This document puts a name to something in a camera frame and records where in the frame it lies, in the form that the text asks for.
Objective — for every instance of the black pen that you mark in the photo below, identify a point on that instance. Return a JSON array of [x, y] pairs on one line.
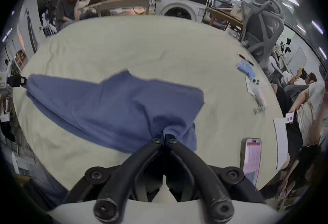
[[245, 59]]

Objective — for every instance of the white washing machine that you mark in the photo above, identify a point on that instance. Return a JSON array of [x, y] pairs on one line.
[[179, 5]]

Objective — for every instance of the bed with beige sheet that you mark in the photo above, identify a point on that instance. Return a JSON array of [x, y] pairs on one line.
[[158, 48]]

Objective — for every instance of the grey office chair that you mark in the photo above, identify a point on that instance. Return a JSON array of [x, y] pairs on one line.
[[264, 28]]

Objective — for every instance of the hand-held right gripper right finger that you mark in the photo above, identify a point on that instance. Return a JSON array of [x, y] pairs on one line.
[[188, 164]]

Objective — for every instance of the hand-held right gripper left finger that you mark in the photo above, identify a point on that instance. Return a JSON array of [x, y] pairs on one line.
[[139, 164]]

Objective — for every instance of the wooden table with laptops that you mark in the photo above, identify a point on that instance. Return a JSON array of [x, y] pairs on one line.
[[120, 2]]

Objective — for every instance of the small white card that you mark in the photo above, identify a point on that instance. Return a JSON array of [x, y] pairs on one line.
[[290, 118]]

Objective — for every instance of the phone with pink screen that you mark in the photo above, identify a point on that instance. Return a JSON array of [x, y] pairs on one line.
[[251, 159]]

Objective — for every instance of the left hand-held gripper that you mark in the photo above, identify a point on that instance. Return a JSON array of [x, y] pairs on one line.
[[3, 78]]

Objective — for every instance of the white paper sheet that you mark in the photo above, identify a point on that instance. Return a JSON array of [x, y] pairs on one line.
[[280, 141]]

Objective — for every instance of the blue shirt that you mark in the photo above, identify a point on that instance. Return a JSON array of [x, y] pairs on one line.
[[123, 107]]

